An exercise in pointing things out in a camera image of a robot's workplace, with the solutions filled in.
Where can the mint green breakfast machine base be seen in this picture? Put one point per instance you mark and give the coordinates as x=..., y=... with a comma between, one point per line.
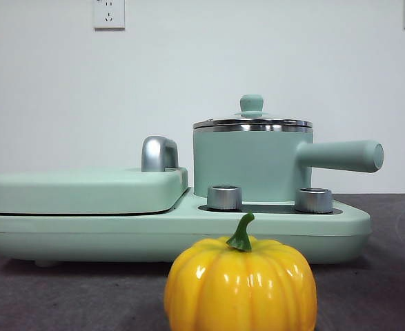
x=119, y=234

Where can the mint green griddle cover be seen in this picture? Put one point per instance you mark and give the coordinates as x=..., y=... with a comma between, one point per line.
x=85, y=189

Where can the yellow toy pumpkin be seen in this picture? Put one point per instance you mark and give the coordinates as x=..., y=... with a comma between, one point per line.
x=240, y=286

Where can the silver control knob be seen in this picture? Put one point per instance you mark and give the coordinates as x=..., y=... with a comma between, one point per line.
x=313, y=200
x=224, y=198

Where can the black control panel plate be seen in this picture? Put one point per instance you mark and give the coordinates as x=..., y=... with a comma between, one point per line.
x=274, y=208

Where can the glass lid with green knob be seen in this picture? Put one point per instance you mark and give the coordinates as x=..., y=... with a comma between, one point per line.
x=252, y=103

